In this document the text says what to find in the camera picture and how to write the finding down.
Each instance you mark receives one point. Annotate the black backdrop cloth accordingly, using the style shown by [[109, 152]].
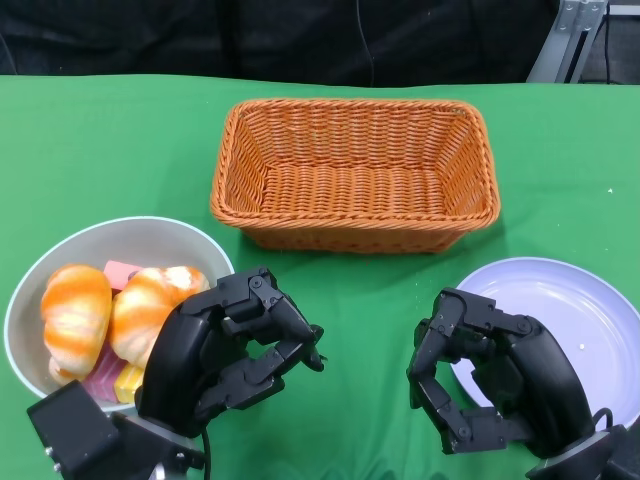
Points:
[[200, 35]]

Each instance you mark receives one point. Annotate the lavender plate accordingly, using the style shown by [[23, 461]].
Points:
[[550, 300]]

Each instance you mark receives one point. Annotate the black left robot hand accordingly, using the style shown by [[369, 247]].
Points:
[[180, 350]]

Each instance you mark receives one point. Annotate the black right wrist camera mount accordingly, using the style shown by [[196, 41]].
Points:
[[627, 460]]

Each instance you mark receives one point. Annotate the green tablecloth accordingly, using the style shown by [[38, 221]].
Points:
[[125, 150]]

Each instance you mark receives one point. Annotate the grey bowl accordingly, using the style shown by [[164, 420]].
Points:
[[125, 240]]

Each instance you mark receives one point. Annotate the salmon pink cake slice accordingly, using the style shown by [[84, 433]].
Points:
[[117, 272]]

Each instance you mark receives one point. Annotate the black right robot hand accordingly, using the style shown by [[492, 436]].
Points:
[[540, 370]]

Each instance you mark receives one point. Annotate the grey aluminium frame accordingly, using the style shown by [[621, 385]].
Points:
[[555, 45]]

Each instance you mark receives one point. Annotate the pink striped cake slice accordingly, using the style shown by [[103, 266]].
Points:
[[105, 375]]

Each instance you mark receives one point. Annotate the orange wicker basket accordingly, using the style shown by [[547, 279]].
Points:
[[350, 200]]

